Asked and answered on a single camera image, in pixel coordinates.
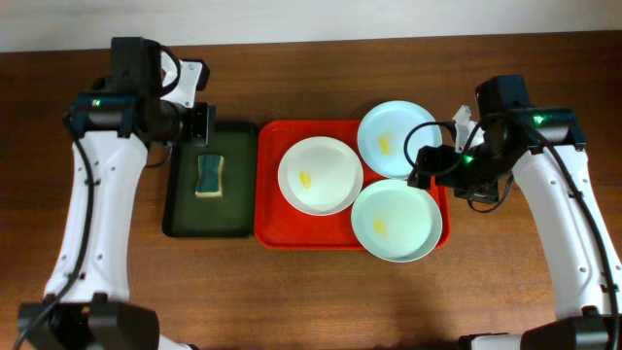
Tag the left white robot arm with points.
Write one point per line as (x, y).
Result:
(147, 97)

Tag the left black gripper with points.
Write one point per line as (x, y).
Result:
(202, 124)

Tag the green yellow sponge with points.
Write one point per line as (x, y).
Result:
(210, 176)

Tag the mint green plate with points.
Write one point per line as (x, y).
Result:
(395, 222)

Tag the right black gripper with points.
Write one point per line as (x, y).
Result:
(477, 186)

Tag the dark green tray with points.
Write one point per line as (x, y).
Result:
(228, 216)

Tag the red tray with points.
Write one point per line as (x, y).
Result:
(277, 224)

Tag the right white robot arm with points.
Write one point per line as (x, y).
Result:
(542, 150)

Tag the light blue plate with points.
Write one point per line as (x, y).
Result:
(381, 136)

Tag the white plate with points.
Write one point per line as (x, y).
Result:
(320, 176)

